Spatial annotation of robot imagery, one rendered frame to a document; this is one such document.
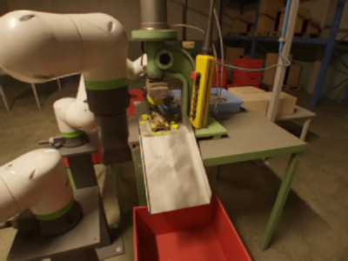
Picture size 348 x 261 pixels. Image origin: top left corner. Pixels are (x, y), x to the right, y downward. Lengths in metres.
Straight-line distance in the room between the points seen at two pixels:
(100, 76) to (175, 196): 0.61
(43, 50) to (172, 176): 0.71
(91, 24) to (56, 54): 0.09
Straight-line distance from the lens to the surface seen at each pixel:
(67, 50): 0.35
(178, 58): 1.01
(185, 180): 0.89
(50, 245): 0.73
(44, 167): 0.60
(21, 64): 0.34
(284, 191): 1.38
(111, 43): 0.40
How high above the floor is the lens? 1.46
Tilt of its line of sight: 26 degrees down
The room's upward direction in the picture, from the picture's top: straight up
